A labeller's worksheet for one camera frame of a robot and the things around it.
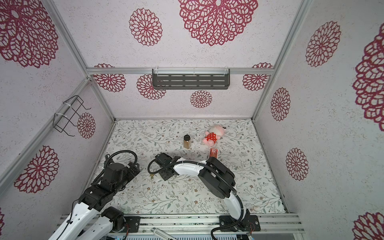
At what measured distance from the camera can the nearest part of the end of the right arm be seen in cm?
67

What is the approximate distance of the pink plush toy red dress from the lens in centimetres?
103

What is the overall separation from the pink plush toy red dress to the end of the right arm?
0.36 m
